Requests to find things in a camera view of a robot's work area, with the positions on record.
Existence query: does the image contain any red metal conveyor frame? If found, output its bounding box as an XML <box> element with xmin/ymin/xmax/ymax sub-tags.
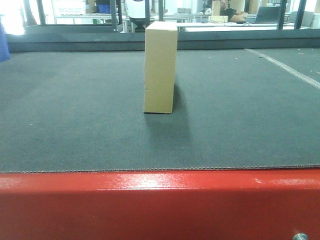
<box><xmin>0</xmin><ymin>168</ymin><xmax>320</xmax><ymax>240</ymax></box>

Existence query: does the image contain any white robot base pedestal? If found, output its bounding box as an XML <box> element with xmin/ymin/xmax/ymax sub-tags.
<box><xmin>125</xmin><ymin>0</ymin><xmax>152</xmax><ymax>33</ymax></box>

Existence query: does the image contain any silver bolt on frame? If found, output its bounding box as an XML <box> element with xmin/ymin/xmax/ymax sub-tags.
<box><xmin>292</xmin><ymin>232</ymin><xmax>308</xmax><ymax>240</ymax></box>

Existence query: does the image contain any blue bin at left edge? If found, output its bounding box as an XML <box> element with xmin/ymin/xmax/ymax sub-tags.
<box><xmin>0</xmin><ymin>22</ymin><xmax>11</xmax><ymax>63</ymax></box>

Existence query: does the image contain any dark grey conveyor belt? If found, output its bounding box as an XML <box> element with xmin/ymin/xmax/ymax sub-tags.
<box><xmin>0</xmin><ymin>48</ymin><xmax>320</xmax><ymax>173</ymax></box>

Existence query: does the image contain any white background table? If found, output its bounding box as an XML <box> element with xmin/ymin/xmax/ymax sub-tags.
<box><xmin>176</xmin><ymin>21</ymin><xmax>311</xmax><ymax>33</ymax></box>

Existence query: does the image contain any seated person in background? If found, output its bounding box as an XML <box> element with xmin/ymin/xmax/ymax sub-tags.
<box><xmin>219</xmin><ymin>0</ymin><xmax>248</xmax><ymax>23</ymax></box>

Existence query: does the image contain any small cardboard box on table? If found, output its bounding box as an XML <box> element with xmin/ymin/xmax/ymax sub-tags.
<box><xmin>208</xmin><ymin>15</ymin><xmax>228</xmax><ymax>24</ymax></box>

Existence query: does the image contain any black metal guard frame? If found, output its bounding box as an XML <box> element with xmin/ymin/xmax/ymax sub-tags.
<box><xmin>22</xmin><ymin>0</ymin><xmax>123</xmax><ymax>33</ymax></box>

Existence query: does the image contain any open black laptop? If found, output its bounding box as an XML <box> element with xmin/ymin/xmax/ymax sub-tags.
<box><xmin>253</xmin><ymin>6</ymin><xmax>281</xmax><ymax>24</ymax></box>

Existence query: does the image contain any tall brown cardboard box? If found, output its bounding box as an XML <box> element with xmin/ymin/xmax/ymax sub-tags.
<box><xmin>144</xmin><ymin>21</ymin><xmax>178</xmax><ymax>114</ymax></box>

